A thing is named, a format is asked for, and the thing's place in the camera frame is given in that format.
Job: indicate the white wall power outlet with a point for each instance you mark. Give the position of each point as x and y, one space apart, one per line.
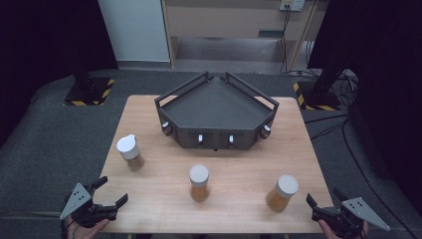
292 4

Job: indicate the person's left hand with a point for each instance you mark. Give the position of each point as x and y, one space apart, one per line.
84 233

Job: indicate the black curtain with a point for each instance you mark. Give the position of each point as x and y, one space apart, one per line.
384 66
43 49

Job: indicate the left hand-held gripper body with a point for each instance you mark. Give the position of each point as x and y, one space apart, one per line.
94 212

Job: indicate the black stand with striped base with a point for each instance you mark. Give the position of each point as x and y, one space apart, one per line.
320 99
84 93

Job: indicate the dark grey corner rack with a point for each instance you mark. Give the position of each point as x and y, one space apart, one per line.
215 106

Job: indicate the person's right hand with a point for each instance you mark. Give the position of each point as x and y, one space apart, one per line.
331 234

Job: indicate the orange spice jar white lid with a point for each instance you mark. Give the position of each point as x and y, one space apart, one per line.
199 182
282 194

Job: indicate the spice jar with flip lid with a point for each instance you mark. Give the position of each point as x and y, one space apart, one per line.
129 151

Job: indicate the white panel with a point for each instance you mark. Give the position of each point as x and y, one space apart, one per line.
136 30

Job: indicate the wooden cabinet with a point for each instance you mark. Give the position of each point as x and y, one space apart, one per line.
225 20

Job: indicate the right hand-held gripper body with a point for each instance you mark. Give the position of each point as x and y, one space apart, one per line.
348 219

